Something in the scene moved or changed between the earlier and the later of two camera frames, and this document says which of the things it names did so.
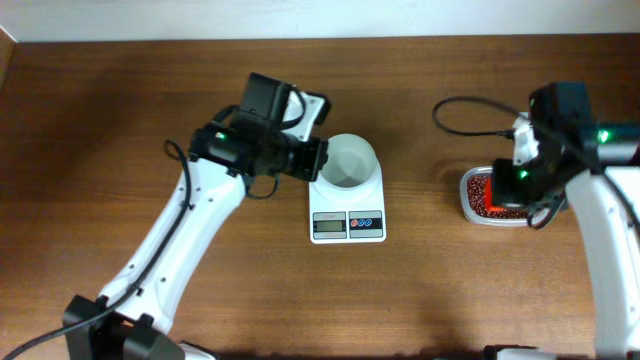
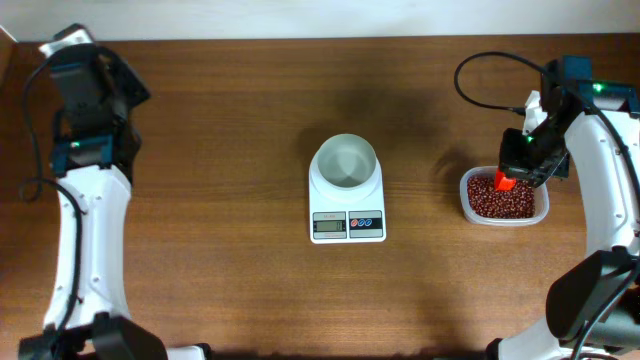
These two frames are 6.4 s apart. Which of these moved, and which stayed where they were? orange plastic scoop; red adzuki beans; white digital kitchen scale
Moved: orange plastic scoop
Stayed: white digital kitchen scale; red adzuki beans
